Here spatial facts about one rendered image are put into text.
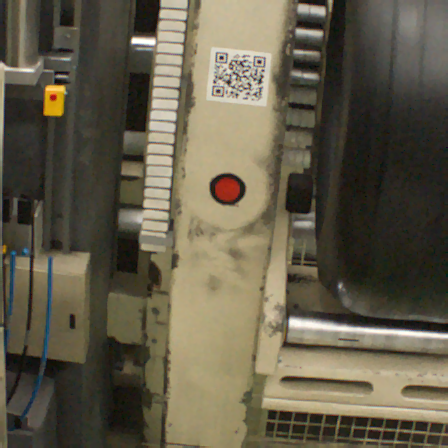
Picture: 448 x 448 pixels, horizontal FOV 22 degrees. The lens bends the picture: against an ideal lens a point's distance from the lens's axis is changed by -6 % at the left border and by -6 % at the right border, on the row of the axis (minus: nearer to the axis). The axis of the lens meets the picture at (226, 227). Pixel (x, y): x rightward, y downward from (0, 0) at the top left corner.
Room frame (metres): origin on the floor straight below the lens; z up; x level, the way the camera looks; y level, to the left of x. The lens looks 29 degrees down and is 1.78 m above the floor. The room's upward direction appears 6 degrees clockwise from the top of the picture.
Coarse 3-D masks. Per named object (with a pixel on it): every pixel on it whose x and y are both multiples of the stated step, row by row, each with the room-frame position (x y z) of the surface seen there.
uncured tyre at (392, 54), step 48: (336, 0) 1.68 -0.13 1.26; (384, 0) 1.30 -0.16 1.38; (432, 0) 1.29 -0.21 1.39; (336, 48) 1.69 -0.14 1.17; (384, 48) 1.26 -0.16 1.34; (432, 48) 1.25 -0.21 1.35; (336, 96) 1.67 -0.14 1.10; (384, 96) 1.23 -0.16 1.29; (432, 96) 1.23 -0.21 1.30; (336, 144) 1.29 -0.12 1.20; (384, 144) 1.21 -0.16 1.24; (432, 144) 1.21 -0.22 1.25; (336, 192) 1.26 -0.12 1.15; (384, 192) 1.21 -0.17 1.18; (432, 192) 1.20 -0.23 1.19; (336, 240) 1.26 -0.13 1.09; (384, 240) 1.21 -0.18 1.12; (432, 240) 1.20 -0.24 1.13; (336, 288) 1.30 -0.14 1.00; (384, 288) 1.24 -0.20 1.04; (432, 288) 1.23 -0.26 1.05
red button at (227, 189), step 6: (222, 180) 1.41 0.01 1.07; (228, 180) 1.41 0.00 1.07; (234, 180) 1.41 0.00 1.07; (216, 186) 1.41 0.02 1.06; (222, 186) 1.40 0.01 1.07; (228, 186) 1.40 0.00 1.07; (234, 186) 1.40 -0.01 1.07; (216, 192) 1.41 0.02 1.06; (222, 192) 1.40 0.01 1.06; (228, 192) 1.40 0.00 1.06; (234, 192) 1.40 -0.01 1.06; (222, 198) 1.40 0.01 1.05; (228, 198) 1.40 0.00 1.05; (234, 198) 1.40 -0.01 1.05
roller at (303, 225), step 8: (296, 216) 1.62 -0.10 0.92; (304, 216) 1.62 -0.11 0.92; (312, 216) 1.62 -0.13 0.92; (296, 224) 1.61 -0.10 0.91; (304, 224) 1.61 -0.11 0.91; (312, 224) 1.61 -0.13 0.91; (296, 232) 1.61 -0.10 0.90; (304, 232) 1.61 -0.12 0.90; (312, 232) 1.61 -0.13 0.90; (312, 240) 1.62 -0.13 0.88
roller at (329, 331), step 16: (288, 320) 1.35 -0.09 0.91; (304, 320) 1.34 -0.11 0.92; (320, 320) 1.34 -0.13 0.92; (336, 320) 1.34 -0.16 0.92; (352, 320) 1.34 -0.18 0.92; (368, 320) 1.35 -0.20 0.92; (384, 320) 1.35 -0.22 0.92; (400, 320) 1.35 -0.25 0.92; (288, 336) 1.33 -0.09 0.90; (304, 336) 1.33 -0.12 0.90; (320, 336) 1.33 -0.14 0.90; (336, 336) 1.33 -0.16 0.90; (352, 336) 1.33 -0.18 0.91; (368, 336) 1.33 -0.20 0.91; (384, 336) 1.33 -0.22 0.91; (400, 336) 1.33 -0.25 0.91; (416, 336) 1.33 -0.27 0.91; (432, 336) 1.33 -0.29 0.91; (432, 352) 1.33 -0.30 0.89
